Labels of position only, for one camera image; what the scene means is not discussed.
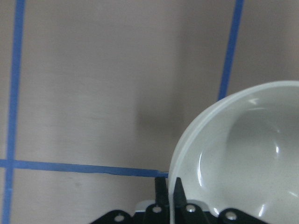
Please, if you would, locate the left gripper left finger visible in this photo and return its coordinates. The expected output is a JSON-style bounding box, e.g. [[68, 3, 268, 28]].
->
[[155, 177, 169, 206]]

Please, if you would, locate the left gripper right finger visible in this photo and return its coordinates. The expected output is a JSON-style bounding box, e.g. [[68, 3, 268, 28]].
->
[[174, 177, 187, 208]]

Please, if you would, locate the white deep bowl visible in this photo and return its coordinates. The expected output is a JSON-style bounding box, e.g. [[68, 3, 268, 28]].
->
[[168, 81, 299, 224]]

